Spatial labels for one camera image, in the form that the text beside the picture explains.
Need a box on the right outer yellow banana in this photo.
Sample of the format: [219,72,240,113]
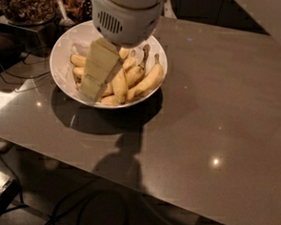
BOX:
[127,53,164,102]

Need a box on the white plastic scoop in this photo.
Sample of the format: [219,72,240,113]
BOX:
[55,0,74,27]

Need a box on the upper left yellow banana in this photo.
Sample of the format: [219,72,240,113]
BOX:
[70,54,87,67]

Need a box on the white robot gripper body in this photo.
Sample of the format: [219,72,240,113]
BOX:
[91,0,165,47]

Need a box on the yellow banana with dark stem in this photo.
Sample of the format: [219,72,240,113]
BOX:
[127,44,151,88]

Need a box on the container of dried snacks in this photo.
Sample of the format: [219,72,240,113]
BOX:
[63,0,90,23]

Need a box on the white ceramic bowl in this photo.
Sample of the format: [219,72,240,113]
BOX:
[50,21,168,110]

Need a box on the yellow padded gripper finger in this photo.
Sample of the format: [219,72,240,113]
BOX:
[80,37,121,101]

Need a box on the black floor cable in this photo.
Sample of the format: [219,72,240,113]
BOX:
[41,174,132,225]

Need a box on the middle left yellow banana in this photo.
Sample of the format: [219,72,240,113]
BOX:
[72,67,84,78]

